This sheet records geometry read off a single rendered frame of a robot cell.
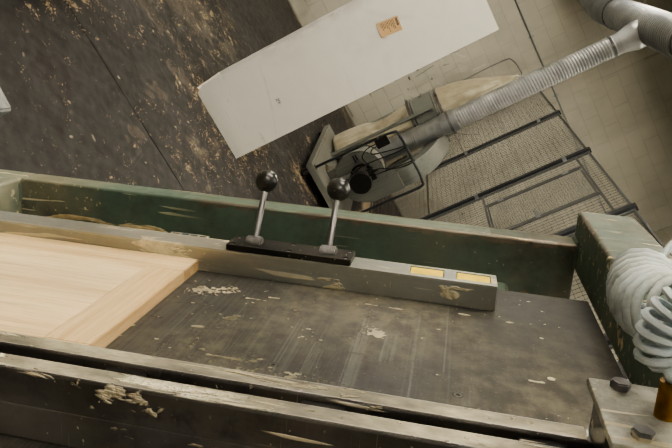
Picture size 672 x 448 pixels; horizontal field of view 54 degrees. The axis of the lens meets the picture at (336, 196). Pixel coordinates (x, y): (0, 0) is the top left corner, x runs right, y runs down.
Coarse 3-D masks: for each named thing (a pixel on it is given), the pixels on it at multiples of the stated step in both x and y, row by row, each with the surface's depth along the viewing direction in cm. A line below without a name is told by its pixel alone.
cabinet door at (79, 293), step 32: (0, 256) 101; (32, 256) 102; (64, 256) 103; (96, 256) 103; (128, 256) 104; (160, 256) 106; (0, 288) 90; (32, 288) 90; (64, 288) 91; (96, 288) 92; (128, 288) 92; (160, 288) 93; (0, 320) 80; (32, 320) 81; (64, 320) 81; (96, 320) 81; (128, 320) 84
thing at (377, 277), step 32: (0, 224) 111; (32, 224) 110; (64, 224) 111; (96, 224) 113; (192, 256) 106; (224, 256) 105; (256, 256) 104; (352, 288) 102; (384, 288) 101; (416, 288) 100; (448, 288) 99; (480, 288) 98
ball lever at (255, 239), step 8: (256, 176) 108; (264, 176) 107; (272, 176) 107; (256, 184) 108; (264, 184) 107; (272, 184) 107; (264, 192) 108; (264, 200) 107; (256, 224) 106; (256, 232) 106; (248, 240) 105; (256, 240) 105
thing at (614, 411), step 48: (0, 336) 64; (0, 384) 60; (48, 384) 59; (96, 384) 58; (144, 384) 58; (192, 384) 60; (240, 384) 59; (288, 384) 60; (624, 384) 55; (0, 432) 61; (48, 432) 60; (96, 432) 59; (144, 432) 58; (192, 432) 57; (240, 432) 56; (288, 432) 55; (336, 432) 54; (384, 432) 54; (432, 432) 54; (480, 432) 56; (528, 432) 55; (576, 432) 55; (624, 432) 49
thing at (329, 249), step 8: (328, 184) 106; (336, 184) 105; (344, 184) 105; (328, 192) 106; (336, 192) 105; (344, 192) 105; (336, 200) 106; (336, 208) 105; (336, 216) 105; (328, 232) 105; (328, 240) 104; (320, 248) 103; (328, 248) 103; (336, 248) 103
